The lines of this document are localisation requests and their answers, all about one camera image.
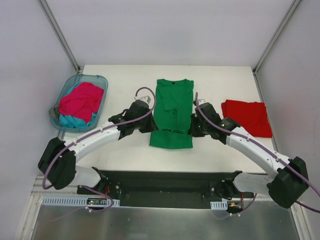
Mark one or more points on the right corner aluminium post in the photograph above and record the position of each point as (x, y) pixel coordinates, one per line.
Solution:
(293, 7)

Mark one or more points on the left white cable duct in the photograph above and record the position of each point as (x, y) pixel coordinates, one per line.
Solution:
(70, 201)

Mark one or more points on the aluminium frame rail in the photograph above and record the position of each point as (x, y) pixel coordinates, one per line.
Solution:
(37, 185)

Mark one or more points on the blue plastic bin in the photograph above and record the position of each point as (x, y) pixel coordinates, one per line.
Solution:
(81, 101)

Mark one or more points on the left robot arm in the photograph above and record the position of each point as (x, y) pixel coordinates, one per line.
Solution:
(59, 160)

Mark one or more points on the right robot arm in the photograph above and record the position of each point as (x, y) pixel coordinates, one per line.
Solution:
(285, 179)

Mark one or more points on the grey t shirt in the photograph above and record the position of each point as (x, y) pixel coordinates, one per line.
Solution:
(54, 112)

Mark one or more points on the left corner aluminium post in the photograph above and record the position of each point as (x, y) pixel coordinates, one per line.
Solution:
(59, 34)

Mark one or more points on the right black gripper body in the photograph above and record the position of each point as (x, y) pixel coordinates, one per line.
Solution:
(197, 125)

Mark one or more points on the white cable duct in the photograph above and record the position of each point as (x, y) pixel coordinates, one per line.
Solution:
(70, 201)
(219, 205)

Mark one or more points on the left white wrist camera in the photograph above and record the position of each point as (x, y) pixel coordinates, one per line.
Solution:
(146, 99)

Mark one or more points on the pink t shirt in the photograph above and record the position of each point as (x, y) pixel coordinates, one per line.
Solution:
(82, 100)

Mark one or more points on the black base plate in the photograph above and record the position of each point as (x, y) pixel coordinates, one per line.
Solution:
(179, 201)

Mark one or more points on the corner aluminium post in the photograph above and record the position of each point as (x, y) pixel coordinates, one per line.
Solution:
(293, 7)
(59, 34)

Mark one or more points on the folded red t shirt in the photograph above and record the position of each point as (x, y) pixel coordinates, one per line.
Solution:
(250, 115)

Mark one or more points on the green t shirt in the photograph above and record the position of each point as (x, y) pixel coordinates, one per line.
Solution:
(172, 114)

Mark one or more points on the right white cable duct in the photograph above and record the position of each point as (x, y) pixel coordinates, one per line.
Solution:
(219, 205)

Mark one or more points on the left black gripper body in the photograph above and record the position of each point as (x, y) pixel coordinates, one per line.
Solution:
(146, 121)

